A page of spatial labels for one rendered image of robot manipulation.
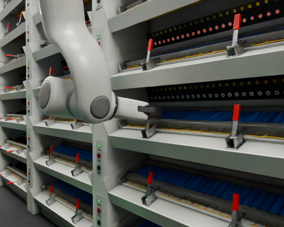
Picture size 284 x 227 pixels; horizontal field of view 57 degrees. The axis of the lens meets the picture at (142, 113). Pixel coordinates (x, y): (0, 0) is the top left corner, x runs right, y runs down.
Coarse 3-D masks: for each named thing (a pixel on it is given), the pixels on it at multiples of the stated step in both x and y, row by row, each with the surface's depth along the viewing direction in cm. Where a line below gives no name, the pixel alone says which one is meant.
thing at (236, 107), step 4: (236, 104) 56; (236, 108) 56; (240, 108) 56; (236, 112) 56; (236, 116) 56; (236, 120) 55; (236, 124) 55; (232, 128) 56; (236, 128) 55; (232, 132) 56; (236, 132) 55; (232, 136) 55
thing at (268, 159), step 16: (112, 128) 89; (160, 128) 79; (112, 144) 88; (128, 144) 81; (144, 144) 75; (160, 144) 70; (176, 144) 65; (192, 144) 62; (208, 144) 60; (224, 144) 58; (256, 144) 54; (272, 144) 52; (192, 160) 63; (208, 160) 60; (224, 160) 56; (240, 160) 53; (256, 160) 51; (272, 160) 48; (272, 176) 50
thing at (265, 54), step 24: (264, 0) 63; (192, 24) 79; (216, 24) 74; (240, 24) 70; (264, 24) 65; (168, 48) 89; (192, 48) 76; (216, 48) 64; (240, 48) 55; (264, 48) 53; (120, 72) 89; (144, 72) 74; (168, 72) 67; (192, 72) 62; (216, 72) 58; (240, 72) 54; (264, 72) 50
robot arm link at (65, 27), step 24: (48, 0) 50; (72, 0) 51; (48, 24) 52; (72, 24) 52; (72, 48) 49; (96, 48) 52; (72, 72) 49; (96, 72) 50; (72, 96) 53; (96, 96) 50; (96, 120) 52
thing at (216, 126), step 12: (132, 120) 87; (156, 120) 79; (168, 120) 76; (180, 120) 73; (192, 120) 70; (204, 120) 68; (216, 132) 62; (228, 132) 62; (252, 132) 58; (264, 132) 56; (276, 132) 54
